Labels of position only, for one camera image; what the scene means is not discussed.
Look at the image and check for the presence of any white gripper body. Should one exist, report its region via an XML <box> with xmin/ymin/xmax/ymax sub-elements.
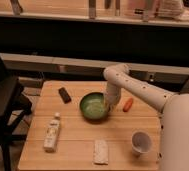
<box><xmin>104</xmin><ymin>92</ymin><xmax>121</xmax><ymax>111</ymax></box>

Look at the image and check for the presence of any green ceramic bowl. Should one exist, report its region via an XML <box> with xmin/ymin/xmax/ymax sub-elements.
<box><xmin>79</xmin><ymin>92</ymin><xmax>108</xmax><ymax>120</ymax></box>

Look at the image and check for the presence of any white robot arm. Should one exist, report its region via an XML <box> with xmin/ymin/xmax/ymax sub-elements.
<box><xmin>103</xmin><ymin>64</ymin><xmax>189</xmax><ymax>171</ymax></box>

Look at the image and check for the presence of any orange carrot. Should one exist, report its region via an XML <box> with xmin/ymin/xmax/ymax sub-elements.
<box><xmin>123</xmin><ymin>98</ymin><xmax>133</xmax><ymax>112</ymax></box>

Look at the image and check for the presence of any black rectangular bar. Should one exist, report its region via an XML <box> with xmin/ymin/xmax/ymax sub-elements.
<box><xmin>58</xmin><ymin>87</ymin><xmax>71</xmax><ymax>103</ymax></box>

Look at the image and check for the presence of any white paper cup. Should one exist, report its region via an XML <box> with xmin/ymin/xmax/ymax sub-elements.
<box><xmin>131</xmin><ymin>131</ymin><xmax>152</xmax><ymax>157</ymax></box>

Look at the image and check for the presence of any beige rice cracker pack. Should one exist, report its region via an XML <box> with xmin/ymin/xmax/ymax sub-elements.
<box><xmin>93</xmin><ymin>140</ymin><xmax>109</xmax><ymax>165</ymax></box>

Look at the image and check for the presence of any white plastic bottle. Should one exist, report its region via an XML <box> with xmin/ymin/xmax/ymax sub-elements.
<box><xmin>43</xmin><ymin>113</ymin><xmax>60</xmax><ymax>152</ymax></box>

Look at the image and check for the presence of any black chair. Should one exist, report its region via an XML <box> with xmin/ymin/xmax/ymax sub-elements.
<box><xmin>0</xmin><ymin>58</ymin><xmax>32</xmax><ymax>171</ymax></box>

